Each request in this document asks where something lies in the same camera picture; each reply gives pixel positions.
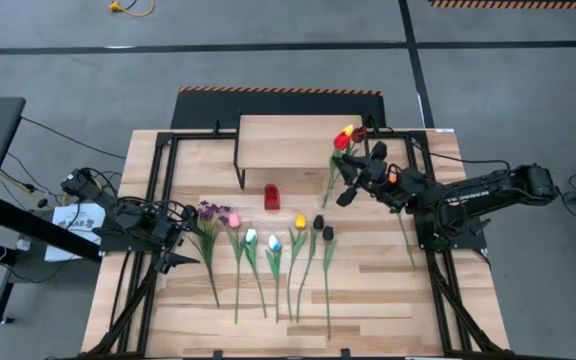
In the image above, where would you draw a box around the clear glass vase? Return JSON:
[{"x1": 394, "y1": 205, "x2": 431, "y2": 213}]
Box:
[{"x1": 320, "y1": 175, "x2": 342, "y2": 210}]

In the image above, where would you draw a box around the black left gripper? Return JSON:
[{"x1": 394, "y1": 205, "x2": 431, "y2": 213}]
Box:
[{"x1": 150, "y1": 204, "x2": 208, "y2": 274}]

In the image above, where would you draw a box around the white artificial tulip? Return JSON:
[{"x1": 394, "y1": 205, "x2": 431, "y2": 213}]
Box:
[{"x1": 242, "y1": 227, "x2": 268, "y2": 320}]

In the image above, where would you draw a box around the thin black floor cable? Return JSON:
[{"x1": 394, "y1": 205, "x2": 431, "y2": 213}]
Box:
[{"x1": 19, "y1": 115, "x2": 128, "y2": 161}]

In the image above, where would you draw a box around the orange black striped floor strip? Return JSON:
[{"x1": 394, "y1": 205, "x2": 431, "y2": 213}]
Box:
[{"x1": 427, "y1": 0, "x2": 576, "y2": 10}]

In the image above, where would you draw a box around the yellow artificial tulip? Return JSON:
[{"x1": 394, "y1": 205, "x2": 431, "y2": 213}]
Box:
[{"x1": 286, "y1": 213, "x2": 310, "y2": 323}]

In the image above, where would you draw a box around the white and blue tulip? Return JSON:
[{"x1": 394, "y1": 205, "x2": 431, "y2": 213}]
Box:
[{"x1": 265, "y1": 234, "x2": 284, "y2": 324}]

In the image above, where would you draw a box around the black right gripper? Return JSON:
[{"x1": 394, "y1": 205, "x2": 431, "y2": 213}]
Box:
[{"x1": 336, "y1": 141, "x2": 422, "y2": 209}]

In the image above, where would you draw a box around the wooden shelf with black legs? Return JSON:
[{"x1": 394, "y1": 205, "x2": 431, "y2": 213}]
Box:
[{"x1": 232, "y1": 114, "x2": 372, "y2": 190}]

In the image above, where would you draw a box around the red artificial tulip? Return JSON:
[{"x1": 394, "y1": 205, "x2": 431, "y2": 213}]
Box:
[{"x1": 321, "y1": 132, "x2": 353, "y2": 209}]

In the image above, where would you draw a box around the purple artificial flower bunch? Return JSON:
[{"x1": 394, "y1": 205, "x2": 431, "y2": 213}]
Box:
[{"x1": 187, "y1": 199, "x2": 233, "y2": 309}]

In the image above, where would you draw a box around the black metal table frame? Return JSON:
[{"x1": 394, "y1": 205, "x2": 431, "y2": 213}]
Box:
[{"x1": 83, "y1": 119, "x2": 512, "y2": 360}]

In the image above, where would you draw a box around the dark maroon artificial tulip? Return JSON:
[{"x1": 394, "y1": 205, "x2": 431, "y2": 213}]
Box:
[{"x1": 337, "y1": 126, "x2": 368, "y2": 161}]

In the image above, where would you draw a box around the red glass vase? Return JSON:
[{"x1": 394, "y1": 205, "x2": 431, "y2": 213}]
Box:
[{"x1": 262, "y1": 183, "x2": 282, "y2": 211}]

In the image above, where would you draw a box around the white printed paper sheet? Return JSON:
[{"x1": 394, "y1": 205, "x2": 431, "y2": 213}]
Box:
[{"x1": 44, "y1": 202, "x2": 107, "y2": 263}]

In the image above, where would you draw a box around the yellow-orange artificial tulip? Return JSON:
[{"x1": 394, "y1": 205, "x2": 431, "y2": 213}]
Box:
[{"x1": 330, "y1": 123, "x2": 357, "y2": 201}]

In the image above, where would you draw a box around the yellow extension cable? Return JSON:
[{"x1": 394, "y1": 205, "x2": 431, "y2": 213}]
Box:
[{"x1": 107, "y1": 0, "x2": 157, "y2": 18}]

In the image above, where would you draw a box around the pink artificial tulip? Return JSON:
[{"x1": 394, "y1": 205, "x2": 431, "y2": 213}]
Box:
[{"x1": 226, "y1": 212, "x2": 245, "y2": 325}]

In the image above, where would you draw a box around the black floor mat striped edge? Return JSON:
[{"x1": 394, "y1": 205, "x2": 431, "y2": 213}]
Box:
[{"x1": 170, "y1": 85, "x2": 387, "y2": 130}]

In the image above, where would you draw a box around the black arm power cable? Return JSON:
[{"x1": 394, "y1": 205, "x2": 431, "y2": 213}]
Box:
[{"x1": 384, "y1": 118, "x2": 514, "y2": 170}]

